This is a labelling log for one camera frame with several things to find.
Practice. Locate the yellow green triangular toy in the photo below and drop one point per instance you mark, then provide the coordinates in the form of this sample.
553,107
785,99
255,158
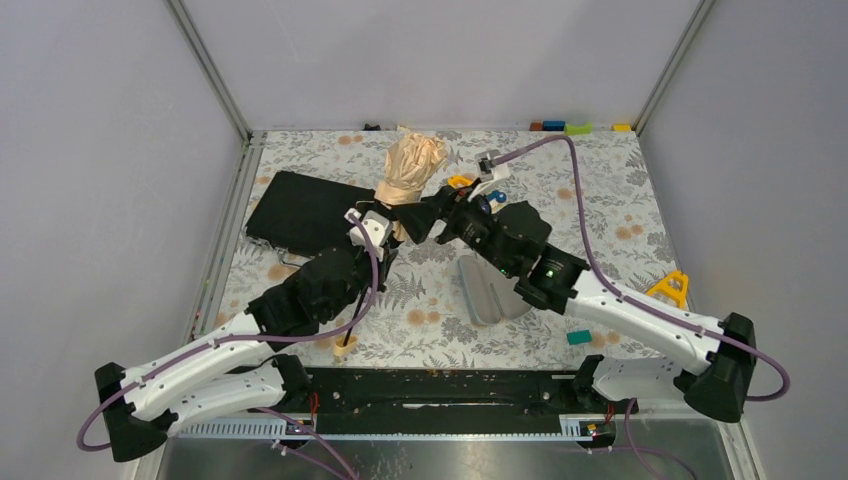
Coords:
671,289

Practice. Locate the beige umbrella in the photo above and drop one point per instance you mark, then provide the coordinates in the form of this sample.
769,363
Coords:
409,164

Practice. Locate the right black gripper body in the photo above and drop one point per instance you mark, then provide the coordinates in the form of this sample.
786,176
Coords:
454,216

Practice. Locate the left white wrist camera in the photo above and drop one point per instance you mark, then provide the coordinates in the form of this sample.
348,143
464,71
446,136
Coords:
370,226

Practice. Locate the teal block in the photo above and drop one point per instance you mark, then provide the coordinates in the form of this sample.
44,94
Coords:
579,337

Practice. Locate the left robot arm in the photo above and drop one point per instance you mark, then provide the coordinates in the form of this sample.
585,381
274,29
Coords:
241,365

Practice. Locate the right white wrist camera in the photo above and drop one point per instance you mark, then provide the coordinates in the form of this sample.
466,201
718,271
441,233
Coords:
491,174

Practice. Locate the green arch block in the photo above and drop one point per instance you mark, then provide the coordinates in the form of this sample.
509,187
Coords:
578,129

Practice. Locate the blue block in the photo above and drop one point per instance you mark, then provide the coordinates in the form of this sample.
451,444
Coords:
553,126

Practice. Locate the yellow toy with blue wheels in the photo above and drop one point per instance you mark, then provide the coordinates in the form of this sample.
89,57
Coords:
495,199

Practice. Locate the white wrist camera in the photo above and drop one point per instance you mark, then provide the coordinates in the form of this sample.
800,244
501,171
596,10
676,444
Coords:
491,174
370,226

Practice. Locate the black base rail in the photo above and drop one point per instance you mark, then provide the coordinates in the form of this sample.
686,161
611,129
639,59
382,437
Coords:
433,402

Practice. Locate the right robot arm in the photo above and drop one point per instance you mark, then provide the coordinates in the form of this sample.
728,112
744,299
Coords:
708,361

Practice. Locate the black rectangular case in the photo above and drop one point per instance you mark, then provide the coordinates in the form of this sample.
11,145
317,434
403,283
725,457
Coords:
304,215

